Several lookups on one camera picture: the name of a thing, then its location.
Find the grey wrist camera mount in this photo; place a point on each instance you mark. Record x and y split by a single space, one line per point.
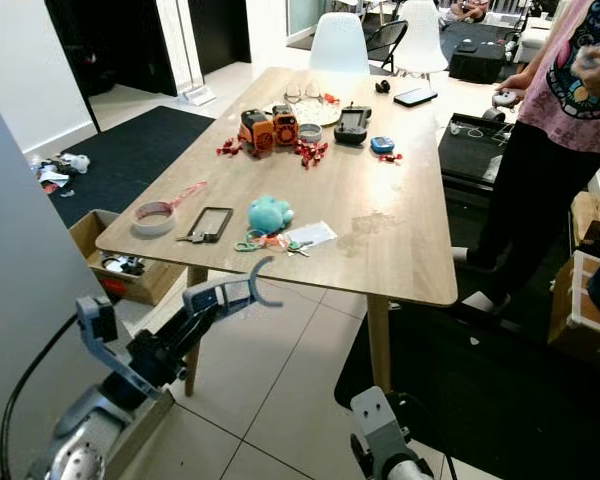
97 320
375 420

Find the light wooden table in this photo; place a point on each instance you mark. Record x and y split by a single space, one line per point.
380 180

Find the orange black device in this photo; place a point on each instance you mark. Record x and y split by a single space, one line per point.
257 132
285 125

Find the pale partition board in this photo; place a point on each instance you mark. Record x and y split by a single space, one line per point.
30 350

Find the black smartphone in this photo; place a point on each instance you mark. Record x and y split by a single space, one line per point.
415 96

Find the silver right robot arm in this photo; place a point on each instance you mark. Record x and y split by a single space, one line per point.
405 472

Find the white plastic chair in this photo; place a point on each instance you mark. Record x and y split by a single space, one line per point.
340 45
420 35

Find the silver key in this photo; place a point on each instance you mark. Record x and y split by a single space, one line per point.
190 239

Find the white card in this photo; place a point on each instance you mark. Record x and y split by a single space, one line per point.
315 234

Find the person in pink shirt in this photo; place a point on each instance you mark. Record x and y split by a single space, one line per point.
580 100

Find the black phone case frame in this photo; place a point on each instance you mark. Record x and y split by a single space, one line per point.
213 210

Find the small black round object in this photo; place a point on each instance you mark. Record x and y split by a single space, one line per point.
382 86

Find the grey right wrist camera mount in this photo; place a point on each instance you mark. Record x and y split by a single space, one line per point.
375 420

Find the cardboard box with white tape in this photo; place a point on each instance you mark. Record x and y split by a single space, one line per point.
575 320

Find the white floor lamp stand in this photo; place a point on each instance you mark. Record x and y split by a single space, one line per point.
197 96

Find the eyeglasses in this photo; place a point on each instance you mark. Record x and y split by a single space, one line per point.
304 93

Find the masking tape roll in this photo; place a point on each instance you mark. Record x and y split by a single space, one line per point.
152 229

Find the teal plush toy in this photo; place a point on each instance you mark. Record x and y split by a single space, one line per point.
270 215

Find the black folding chair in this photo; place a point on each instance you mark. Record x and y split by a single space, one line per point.
388 38

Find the small white plush toy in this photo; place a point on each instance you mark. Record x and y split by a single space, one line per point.
75 163

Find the black floor mat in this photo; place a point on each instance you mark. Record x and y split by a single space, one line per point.
500 410
140 150

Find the white plate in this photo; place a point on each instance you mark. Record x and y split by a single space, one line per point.
325 110

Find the small cardboard box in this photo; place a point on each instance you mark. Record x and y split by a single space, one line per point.
592 215

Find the clear plastic bag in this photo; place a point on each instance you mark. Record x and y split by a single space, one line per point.
488 168

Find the black open equipment case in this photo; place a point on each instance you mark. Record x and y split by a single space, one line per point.
465 155

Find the small blue device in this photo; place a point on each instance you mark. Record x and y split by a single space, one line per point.
382 145

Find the open cardboard box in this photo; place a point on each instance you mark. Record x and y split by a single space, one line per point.
150 285

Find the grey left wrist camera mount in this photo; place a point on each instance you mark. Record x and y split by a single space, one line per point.
97 320

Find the black remote controller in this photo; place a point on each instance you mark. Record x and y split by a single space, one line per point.
352 127

